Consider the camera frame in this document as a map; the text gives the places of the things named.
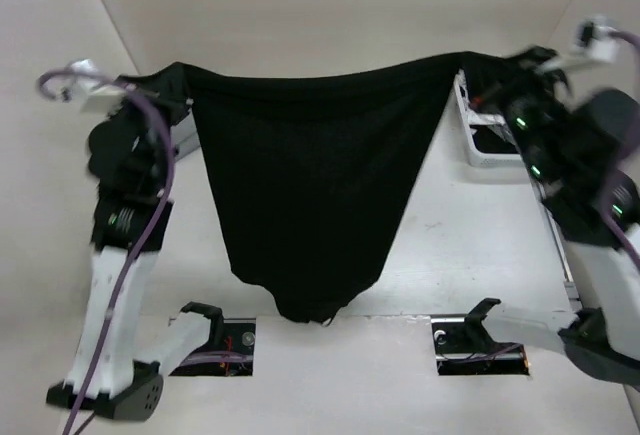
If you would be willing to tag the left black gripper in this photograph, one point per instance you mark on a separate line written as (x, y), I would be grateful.
(169, 87)

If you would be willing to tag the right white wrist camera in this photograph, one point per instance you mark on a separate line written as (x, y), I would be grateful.
(593, 44)

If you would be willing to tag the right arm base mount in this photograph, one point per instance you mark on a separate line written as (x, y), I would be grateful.
(456, 354)

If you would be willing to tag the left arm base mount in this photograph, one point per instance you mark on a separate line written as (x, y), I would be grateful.
(229, 355)

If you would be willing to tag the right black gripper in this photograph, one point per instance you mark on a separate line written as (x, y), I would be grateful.
(524, 68)

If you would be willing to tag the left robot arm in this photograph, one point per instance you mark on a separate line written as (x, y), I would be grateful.
(133, 154)

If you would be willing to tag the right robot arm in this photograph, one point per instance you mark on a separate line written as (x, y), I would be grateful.
(575, 153)

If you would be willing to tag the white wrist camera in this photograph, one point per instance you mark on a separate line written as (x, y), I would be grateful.
(94, 96)
(593, 44)

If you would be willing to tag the white plastic laundry basket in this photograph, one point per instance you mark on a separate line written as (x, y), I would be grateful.
(461, 96)

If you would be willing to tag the black garment in basket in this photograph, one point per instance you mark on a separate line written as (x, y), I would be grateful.
(488, 142)

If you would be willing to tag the white garment in basket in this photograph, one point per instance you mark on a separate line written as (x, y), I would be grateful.
(475, 117)

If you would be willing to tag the right metal table rail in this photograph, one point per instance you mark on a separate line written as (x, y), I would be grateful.
(569, 283)

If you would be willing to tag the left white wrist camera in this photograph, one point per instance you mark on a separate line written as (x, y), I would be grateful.
(94, 96)

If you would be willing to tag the black tank top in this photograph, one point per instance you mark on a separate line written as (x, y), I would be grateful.
(311, 177)

